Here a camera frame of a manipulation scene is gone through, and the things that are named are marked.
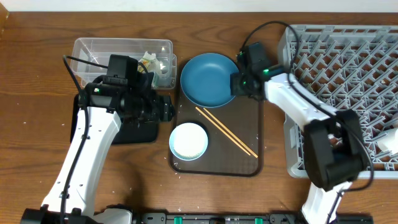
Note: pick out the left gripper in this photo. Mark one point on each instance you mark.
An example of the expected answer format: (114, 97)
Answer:
(161, 111)

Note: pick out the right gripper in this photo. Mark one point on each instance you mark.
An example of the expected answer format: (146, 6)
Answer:
(236, 88)

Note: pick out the dark blue plate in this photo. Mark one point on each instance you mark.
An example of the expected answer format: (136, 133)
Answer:
(205, 80)

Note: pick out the white napkin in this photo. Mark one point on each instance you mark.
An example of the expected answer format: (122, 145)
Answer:
(152, 62)

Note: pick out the wooden chopstick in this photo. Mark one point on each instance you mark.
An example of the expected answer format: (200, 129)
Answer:
(205, 115)
(231, 135)

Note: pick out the light blue bowl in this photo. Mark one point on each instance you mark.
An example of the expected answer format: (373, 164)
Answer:
(188, 141)

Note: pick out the pink-inside paper cup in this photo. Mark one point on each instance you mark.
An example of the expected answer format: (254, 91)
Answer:
(387, 141)

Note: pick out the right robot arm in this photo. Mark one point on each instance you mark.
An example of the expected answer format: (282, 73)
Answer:
(334, 152)

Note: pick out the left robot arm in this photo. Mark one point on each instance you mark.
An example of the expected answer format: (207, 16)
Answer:
(108, 105)

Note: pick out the grey dishwasher rack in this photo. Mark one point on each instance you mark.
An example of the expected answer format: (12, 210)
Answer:
(350, 67)

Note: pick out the black rectangular tray bin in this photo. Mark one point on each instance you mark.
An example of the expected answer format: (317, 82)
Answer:
(129, 133)

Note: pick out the clear plastic bin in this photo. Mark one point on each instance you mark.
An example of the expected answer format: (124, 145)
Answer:
(98, 50)

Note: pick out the brown serving tray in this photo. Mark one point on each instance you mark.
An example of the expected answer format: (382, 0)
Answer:
(243, 116)

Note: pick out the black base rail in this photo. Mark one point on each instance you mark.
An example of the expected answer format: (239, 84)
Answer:
(162, 218)

